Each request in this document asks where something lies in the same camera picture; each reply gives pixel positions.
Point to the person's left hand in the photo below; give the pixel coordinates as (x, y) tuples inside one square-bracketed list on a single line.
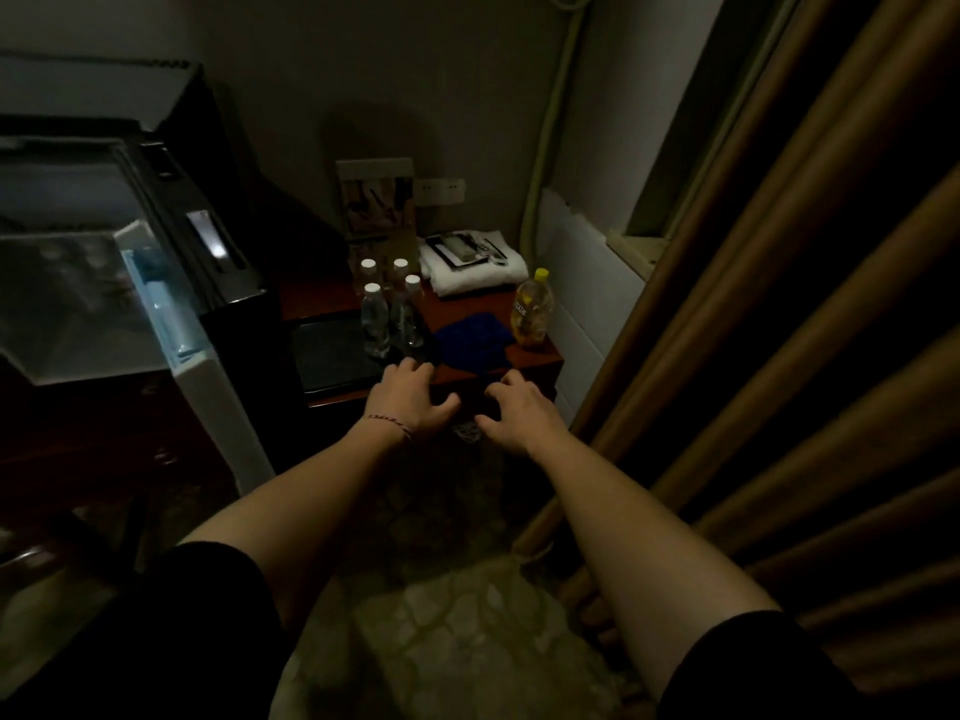
[(409, 401)]

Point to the person's right hand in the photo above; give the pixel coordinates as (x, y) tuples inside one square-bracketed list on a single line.
[(529, 419)]

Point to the black mini fridge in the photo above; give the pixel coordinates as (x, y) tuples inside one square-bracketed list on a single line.
[(75, 89)]

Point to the person's right forearm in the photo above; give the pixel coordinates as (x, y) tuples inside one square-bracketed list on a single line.
[(645, 547)]

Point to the person's left forearm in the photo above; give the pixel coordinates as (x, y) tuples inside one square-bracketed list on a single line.
[(300, 509)]

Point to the yellow capped liquid bottle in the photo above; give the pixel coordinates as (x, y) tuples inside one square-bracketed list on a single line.
[(531, 314)]

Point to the person's black right sleeve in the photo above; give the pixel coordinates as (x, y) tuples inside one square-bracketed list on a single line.
[(757, 667)]

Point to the person's black sleeve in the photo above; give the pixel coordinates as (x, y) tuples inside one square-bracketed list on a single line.
[(150, 637), (757, 667)]

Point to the person's black left sleeve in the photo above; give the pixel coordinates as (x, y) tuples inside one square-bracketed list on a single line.
[(150, 637)]

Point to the blue cloth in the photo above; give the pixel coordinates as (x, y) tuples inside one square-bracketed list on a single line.
[(472, 341)]

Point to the black serving tray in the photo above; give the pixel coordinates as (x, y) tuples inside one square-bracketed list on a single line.
[(330, 359)]

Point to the red wooden side cabinet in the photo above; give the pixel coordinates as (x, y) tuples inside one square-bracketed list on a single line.
[(457, 303)]

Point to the white folded towel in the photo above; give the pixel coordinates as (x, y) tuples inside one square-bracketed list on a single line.
[(480, 281)]

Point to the remote controls on black folder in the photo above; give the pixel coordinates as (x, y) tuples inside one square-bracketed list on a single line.
[(435, 251)]

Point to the grey remote control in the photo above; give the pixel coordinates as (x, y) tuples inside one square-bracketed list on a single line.
[(465, 247)]

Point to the wooden window sill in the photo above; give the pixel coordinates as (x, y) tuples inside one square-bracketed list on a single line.
[(637, 251)]

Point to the printed brochure stand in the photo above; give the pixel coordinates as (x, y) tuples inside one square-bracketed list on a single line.
[(375, 202)]

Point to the light blue door rack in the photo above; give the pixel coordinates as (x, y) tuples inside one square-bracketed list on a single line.
[(161, 307)]

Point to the brown curtain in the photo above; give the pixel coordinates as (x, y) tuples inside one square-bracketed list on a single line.
[(825, 329)]

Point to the white wall panel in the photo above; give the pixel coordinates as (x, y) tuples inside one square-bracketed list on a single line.
[(592, 307)]

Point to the white double wall socket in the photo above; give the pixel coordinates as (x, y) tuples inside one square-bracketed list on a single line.
[(439, 192)]

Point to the green wall pipe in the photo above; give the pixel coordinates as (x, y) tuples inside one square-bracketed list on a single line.
[(544, 157)]

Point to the green window frame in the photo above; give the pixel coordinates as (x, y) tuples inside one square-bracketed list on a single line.
[(697, 142)]

